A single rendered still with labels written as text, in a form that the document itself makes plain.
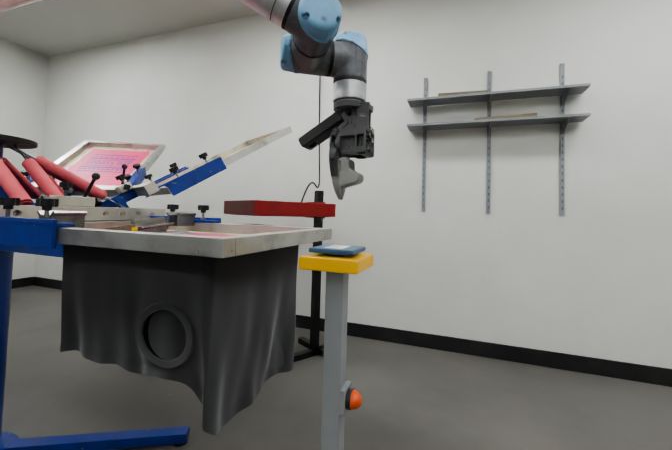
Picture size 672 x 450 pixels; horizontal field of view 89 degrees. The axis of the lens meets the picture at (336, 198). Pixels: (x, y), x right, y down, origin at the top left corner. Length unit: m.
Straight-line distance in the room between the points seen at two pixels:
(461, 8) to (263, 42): 1.84
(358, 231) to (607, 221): 1.78
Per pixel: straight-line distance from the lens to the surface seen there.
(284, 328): 1.18
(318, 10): 0.64
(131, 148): 3.19
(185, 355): 0.89
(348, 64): 0.78
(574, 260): 2.95
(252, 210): 2.04
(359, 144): 0.73
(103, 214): 1.57
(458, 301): 2.91
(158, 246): 0.80
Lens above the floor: 1.05
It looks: 2 degrees up
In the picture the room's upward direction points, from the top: 2 degrees clockwise
